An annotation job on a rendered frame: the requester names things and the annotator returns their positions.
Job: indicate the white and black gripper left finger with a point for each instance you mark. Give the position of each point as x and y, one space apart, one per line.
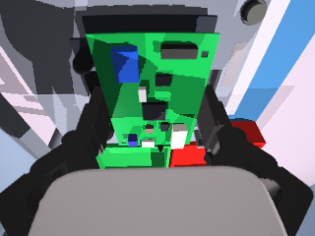
79 148

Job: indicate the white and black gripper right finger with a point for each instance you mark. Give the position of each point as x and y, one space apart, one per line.
229 146

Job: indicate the green circuit board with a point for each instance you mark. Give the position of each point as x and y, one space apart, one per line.
153 83

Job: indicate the green bin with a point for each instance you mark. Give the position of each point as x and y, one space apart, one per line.
116 156

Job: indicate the red open-top bin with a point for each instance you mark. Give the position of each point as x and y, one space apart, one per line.
190 155

